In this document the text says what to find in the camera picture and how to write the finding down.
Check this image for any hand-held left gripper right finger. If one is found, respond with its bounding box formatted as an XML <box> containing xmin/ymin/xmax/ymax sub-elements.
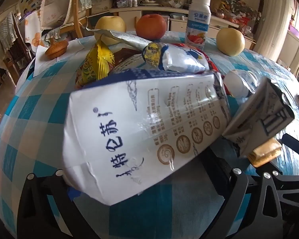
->
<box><xmin>202</xmin><ymin>148</ymin><xmax>299</xmax><ymax>239</ymax></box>

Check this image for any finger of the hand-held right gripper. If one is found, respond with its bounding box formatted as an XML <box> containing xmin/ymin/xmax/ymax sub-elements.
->
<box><xmin>281</xmin><ymin>133</ymin><xmax>299</xmax><ymax>156</ymax></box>

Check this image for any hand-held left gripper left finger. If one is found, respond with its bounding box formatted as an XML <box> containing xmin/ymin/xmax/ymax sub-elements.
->
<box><xmin>16</xmin><ymin>170</ymin><xmax>92</xmax><ymax>239</ymax></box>

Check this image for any crushed white milk carton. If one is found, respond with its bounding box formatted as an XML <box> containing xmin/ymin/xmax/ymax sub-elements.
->
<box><xmin>222</xmin><ymin>77</ymin><xmax>295</xmax><ymax>158</ymax></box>

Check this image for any large white milk carton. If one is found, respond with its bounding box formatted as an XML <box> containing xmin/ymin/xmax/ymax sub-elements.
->
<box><xmin>62</xmin><ymin>71</ymin><xmax>231</xmax><ymax>206</ymax></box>

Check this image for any red snack packet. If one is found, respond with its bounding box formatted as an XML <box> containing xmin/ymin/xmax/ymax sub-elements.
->
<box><xmin>204</xmin><ymin>53</ymin><xmax>225</xmax><ymax>80</ymax></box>

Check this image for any silver foil bag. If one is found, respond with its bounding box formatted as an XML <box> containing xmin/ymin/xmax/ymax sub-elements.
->
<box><xmin>86</xmin><ymin>28</ymin><xmax>153</xmax><ymax>53</ymax></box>

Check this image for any tan snack packet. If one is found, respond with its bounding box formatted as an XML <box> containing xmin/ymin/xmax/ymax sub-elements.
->
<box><xmin>247</xmin><ymin>138</ymin><xmax>282</xmax><ymax>168</ymax></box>

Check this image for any blue checkered tablecloth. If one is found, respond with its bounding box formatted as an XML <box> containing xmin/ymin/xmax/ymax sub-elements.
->
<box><xmin>0</xmin><ymin>31</ymin><xmax>299</xmax><ymax>239</ymax></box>

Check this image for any small white plastic cup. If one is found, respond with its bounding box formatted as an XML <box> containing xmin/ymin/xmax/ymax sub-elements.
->
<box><xmin>223</xmin><ymin>69</ymin><xmax>259</xmax><ymax>97</ymax></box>

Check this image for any blue and white wrapper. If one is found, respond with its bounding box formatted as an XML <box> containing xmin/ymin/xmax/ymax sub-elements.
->
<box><xmin>142</xmin><ymin>42</ymin><xmax>210</xmax><ymax>74</ymax></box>

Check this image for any right yellow apple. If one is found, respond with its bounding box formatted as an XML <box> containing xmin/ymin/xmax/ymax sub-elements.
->
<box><xmin>216</xmin><ymin>27</ymin><xmax>246</xmax><ymax>57</ymax></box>

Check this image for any yellow apple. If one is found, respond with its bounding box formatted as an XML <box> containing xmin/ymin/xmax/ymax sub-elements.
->
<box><xmin>94</xmin><ymin>16</ymin><xmax>127</xmax><ymax>46</ymax></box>
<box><xmin>216</xmin><ymin>27</ymin><xmax>246</xmax><ymax>57</ymax></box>

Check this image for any white paper napkin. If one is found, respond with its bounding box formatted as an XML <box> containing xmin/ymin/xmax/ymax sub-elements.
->
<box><xmin>33</xmin><ymin>38</ymin><xmax>86</xmax><ymax>77</ymax></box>

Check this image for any yellow snack wrapper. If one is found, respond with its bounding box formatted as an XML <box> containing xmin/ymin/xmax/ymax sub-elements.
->
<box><xmin>75</xmin><ymin>41</ymin><xmax>116</xmax><ymax>90</ymax></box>

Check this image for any brown muffin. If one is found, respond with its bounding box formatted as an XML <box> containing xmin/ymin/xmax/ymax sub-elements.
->
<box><xmin>45</xmin><ymin>40</ymin><xmax>69</xmax><ymax>60</ymax></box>

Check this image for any brown snack packet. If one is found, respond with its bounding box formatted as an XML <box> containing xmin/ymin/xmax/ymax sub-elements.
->
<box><xmin>114</xmin><ymin>48</ymin><xmax>142</xmax><ymax>68</ymax></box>

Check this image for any white yogurt bottle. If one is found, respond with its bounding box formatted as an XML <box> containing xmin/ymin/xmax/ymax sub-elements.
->
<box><xmin>185</xmin><ymin>0</ymin><xmax>212</xmax><ymax>51</ymax></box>

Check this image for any red apple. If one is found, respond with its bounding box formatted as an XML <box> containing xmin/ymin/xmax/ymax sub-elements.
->
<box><xmin>135</xmin><ymin>14</ymin><xmax>167</xmax><ymax>40</ymax></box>

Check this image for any left yellow apple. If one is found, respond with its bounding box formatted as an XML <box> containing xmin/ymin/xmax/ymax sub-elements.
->
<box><xmin>94</xmin><ymin>16</ymin><xmax>127</xmax><ymax>46</ymax></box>

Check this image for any wooden chair with cushion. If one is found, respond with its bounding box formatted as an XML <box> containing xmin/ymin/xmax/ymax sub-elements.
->
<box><xmin>40</xmin><ymin>0</ymin><xmax>93</xmax><ymax>41</ymax></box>

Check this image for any cream TV cabinet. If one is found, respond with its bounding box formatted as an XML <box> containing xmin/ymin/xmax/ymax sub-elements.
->
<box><xmin>86</xmin><ymin>5</ymin><xmax>257</xmax><ymax>51</ymax></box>

